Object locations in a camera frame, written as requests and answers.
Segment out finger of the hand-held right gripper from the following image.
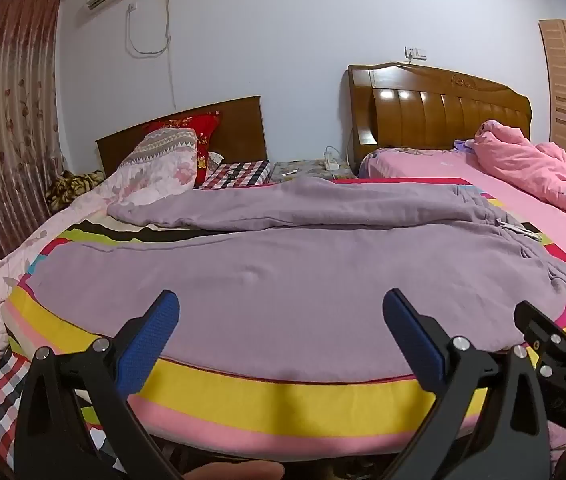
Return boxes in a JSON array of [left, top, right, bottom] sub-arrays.
[[513, 301, 566, 394]]

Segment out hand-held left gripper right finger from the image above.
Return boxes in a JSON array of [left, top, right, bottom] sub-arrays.
[[382, 288, 551, 480]]

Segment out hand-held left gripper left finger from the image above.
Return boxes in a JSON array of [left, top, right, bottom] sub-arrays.
[[14, 289, 184, 480]]

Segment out purple pants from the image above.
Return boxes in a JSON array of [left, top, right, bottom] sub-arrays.
[[27, 176, 566, 385]]

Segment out person's left hand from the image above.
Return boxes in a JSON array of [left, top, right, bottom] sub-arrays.
[[183, 461, 285, 480]]

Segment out pink crumpled quilt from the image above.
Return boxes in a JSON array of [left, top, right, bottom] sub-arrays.
[[473, 120, 566, 237]]

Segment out colourful striped blanket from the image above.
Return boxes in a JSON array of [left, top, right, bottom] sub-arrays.
[[2, 176, 566, 461]]

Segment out leopard print blanket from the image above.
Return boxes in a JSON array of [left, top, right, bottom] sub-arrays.
[[45, 170, 106, 214]]

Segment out pink pillow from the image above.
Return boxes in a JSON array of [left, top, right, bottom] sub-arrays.
[[358, 148, 566, 281]]

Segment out grey zigzag patterned pillow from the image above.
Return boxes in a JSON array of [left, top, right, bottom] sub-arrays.
[[115, 128, 200, 196]]

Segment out nightstand with patterned cover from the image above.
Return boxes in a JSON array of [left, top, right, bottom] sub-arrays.
[[269, 159, 359, 184]]

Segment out red embroidered pillow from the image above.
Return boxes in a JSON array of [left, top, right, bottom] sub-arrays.
[[144, 112, 222, 187]]

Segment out plain dark wooden headboard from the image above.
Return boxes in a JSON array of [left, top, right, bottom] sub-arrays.
[[95, 95, 269, 177]]

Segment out carved glossy wooden headboard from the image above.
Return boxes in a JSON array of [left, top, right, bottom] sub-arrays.
[[347, 62, 534, 172]]

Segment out pink floral curtain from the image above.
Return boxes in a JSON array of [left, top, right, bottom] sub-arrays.
[[0, 0, 66, 286]]

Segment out white wall pipe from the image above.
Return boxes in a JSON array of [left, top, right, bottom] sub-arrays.
[[164, 0, 179, 108]]

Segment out white looped power cord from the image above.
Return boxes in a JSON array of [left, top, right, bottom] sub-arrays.
[[127, 3, 170, 57]]

